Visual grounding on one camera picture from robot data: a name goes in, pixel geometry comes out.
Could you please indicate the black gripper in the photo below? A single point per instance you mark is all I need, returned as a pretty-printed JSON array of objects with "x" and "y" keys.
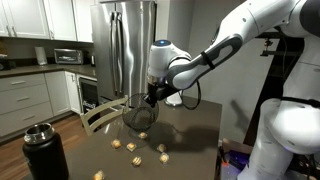
[{"x": 161, "y": 91}]

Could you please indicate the small tan snack packet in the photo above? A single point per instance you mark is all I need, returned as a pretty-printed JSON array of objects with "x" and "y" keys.
[
  {"x": 143, "y": 135},
  {"x": 163, "y": 157},
  {"x": 131, "y": 146},
  {"x": 116, "y": 143},
  {"x": 161, "y": 147},
  {"x": 99, "y": 175},
  {"x": 136, "y": 161}
]

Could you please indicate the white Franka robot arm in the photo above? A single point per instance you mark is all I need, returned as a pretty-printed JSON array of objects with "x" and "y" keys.
[{"x": 286, "y": 123}]

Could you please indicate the metal paper towel holder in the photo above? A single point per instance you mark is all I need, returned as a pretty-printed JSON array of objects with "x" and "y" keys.
[{"x": 173, "y": 104}]

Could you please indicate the wooden chair back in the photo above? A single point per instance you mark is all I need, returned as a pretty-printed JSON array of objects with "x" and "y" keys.
[{"x": 100, "y": 115}]

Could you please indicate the stainless steel refrigerator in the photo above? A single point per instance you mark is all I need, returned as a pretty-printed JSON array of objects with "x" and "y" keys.
[{"x": 130, "y": 50}]

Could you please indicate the silver toaster oven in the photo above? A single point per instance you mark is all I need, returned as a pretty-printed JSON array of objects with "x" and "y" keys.
[{"x": 68, "y": 56}]

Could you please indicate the white countertop canister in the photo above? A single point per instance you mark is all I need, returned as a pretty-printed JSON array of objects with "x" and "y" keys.
[{"x": 41, "y": 56}]

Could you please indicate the black insulated bottle steel rim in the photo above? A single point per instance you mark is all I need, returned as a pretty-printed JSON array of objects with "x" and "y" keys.
[{"x": 45, "y": 156}]

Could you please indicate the white base cabinets with drawers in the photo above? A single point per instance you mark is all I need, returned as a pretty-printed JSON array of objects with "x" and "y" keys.
[{"x": 26, "y": 100}]

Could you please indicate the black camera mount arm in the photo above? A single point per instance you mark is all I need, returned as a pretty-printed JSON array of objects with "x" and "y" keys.
[{"x": 276, "y": 51}]

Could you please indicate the white wall cabinet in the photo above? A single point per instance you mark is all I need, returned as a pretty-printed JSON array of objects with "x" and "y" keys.
[{"x": 43, "y": 18}]

